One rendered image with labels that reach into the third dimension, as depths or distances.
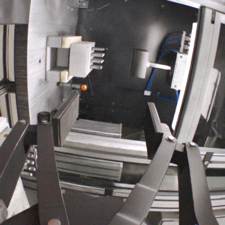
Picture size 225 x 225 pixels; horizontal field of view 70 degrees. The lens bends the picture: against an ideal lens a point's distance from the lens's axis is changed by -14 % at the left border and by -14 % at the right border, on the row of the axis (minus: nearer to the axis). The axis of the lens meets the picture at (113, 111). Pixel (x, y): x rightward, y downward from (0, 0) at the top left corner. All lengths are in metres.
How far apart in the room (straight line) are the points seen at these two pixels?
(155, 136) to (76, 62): 0.41
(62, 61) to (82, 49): 0.12
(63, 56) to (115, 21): 0.31
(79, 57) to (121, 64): 0.34
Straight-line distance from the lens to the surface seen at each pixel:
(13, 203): 0.55
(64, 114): 0.17
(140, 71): 0.58
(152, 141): 0.16
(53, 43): 0.53
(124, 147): 0.48
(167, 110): 0.91
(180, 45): 0.80
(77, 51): 0.53
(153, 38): 0.83
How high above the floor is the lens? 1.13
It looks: 1 degrees down
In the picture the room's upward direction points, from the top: 97 degrees clockwise
